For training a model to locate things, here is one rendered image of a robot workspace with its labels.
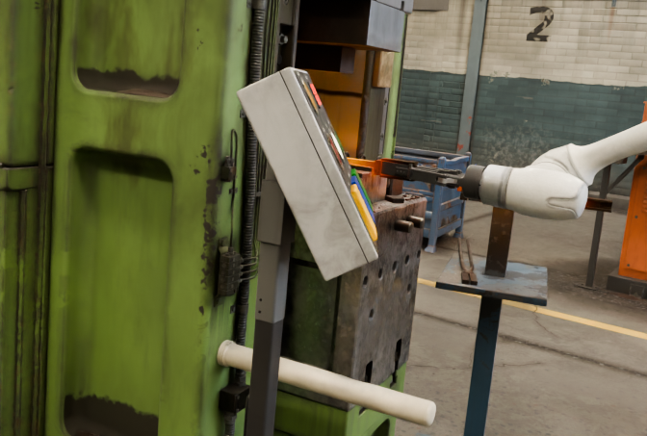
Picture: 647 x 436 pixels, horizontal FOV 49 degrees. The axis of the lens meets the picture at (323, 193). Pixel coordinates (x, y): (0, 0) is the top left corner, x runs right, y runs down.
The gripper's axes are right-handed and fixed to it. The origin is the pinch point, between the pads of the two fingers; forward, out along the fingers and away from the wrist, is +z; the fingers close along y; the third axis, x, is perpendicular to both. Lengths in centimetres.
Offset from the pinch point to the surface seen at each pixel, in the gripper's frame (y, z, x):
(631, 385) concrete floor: 176, -55, -99
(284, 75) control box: -74, -10, 19
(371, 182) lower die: -2.4, 5.2, -3.8
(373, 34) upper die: -9.7, 6.0, 29.2
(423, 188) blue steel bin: 358, 111, -56
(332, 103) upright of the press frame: 22.9, 29.8, 12.0
